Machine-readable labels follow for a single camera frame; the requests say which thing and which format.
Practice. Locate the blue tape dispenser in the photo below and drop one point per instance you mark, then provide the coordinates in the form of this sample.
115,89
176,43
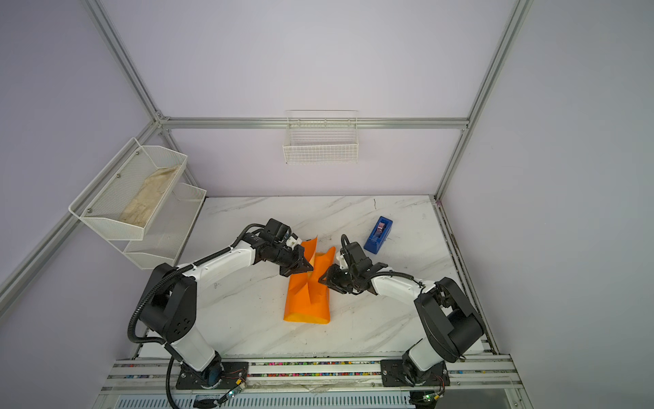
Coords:
374,244

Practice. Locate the beige cloth in shelf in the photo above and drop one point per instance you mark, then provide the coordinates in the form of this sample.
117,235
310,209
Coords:
142,207

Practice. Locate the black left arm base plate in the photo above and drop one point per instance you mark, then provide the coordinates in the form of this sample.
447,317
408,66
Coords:
223,376

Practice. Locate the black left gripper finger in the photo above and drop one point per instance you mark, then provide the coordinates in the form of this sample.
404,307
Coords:
290,270
302,264

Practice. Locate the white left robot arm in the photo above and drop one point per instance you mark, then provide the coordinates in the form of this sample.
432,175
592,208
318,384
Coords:
168,311

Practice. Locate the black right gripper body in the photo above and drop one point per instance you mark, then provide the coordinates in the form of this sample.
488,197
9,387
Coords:
350,279

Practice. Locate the aluminium front rail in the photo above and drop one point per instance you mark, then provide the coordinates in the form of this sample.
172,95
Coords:
317,375

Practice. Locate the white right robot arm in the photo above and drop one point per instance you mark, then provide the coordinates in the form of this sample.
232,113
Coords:
451,324

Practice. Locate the white wire wall basket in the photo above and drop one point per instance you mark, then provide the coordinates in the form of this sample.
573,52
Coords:
321,137

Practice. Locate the orange wrapping paper sheet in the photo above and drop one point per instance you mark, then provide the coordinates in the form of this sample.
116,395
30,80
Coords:
307,300

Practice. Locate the white mesh shelf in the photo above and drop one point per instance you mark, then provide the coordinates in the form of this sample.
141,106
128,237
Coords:
102,202
167,236

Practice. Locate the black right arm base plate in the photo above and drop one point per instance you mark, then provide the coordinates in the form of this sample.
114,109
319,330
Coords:
403,373

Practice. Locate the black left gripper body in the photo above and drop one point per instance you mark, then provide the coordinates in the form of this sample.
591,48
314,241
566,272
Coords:
283,256

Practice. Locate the white mesh upper shelf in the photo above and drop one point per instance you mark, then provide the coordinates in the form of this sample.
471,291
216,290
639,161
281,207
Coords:
102,202

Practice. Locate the white mesh lower shelf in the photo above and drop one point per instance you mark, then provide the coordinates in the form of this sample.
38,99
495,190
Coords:
167,236

